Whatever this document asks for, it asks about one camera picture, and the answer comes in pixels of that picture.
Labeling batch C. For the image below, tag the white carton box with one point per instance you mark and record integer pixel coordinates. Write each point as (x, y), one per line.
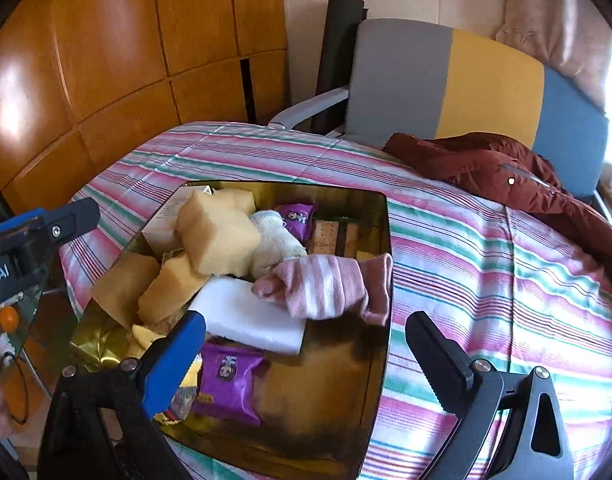
(161, 227)

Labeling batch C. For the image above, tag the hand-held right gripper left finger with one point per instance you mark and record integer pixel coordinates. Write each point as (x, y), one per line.
(171, 375)

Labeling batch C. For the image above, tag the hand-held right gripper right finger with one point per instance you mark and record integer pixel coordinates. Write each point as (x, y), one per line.
(436, 355)

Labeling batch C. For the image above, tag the white soap bar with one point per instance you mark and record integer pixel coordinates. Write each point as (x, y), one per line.
(246, 317)

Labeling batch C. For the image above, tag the gold tin box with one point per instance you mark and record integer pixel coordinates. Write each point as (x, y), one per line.
(326, 385)

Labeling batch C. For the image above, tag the maroon jacket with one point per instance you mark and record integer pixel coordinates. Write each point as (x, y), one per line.
(461, 160)

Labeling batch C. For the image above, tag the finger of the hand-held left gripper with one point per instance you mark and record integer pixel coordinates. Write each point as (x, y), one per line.
(66, 222)

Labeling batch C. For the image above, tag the pink curtain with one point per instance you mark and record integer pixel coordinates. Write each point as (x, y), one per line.
(551, 25)

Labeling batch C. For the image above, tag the tan sponge block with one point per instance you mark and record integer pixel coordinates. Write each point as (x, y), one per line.
(121, 285)

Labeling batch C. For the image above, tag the colourful snack packet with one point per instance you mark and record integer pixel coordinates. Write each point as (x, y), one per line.
(183, 402)

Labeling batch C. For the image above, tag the glass side table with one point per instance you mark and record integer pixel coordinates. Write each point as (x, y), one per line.
(33, 327)

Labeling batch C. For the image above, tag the brown biscuit packet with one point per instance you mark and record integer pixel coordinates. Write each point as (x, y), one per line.
(331, 240)

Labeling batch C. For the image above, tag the striped cloth cover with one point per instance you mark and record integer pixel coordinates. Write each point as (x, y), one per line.
(461, 260)

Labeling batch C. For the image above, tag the pink striped sock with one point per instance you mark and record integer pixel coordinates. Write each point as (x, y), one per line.
(331, 285)

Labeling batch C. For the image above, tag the purple snack packet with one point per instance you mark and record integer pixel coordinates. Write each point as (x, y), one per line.
(296, 220)
(228, 382)

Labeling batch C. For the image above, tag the grey yellow blue chair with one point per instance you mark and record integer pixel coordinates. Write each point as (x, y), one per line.
(401, 75)

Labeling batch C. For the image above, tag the yellow crinkled foil bag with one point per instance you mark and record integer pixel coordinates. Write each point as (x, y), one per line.
(103, 347)

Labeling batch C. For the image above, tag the orange fruit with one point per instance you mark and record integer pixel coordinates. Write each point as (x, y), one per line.
(8, 318)

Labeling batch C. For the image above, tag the green printed packet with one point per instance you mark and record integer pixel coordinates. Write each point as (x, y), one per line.
(173, 255)

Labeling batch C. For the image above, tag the white round soap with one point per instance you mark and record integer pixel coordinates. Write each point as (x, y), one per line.
(276, 245)

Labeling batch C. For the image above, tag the wooden wardrobe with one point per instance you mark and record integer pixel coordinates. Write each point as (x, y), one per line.
(111, 60)

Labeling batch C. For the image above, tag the black rolled mat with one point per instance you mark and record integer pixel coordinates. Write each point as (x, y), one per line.
(338, 50)

